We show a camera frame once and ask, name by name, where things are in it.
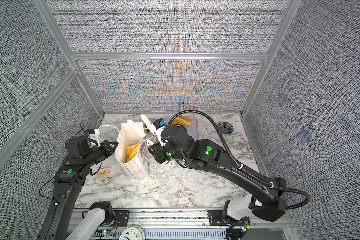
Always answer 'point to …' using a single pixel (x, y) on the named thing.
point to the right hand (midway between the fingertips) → (153, 144)
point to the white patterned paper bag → (138, 166)
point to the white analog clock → (135, 233)
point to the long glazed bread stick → (182, 120)
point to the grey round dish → (225, 128)
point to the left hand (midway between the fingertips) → (118, 142)
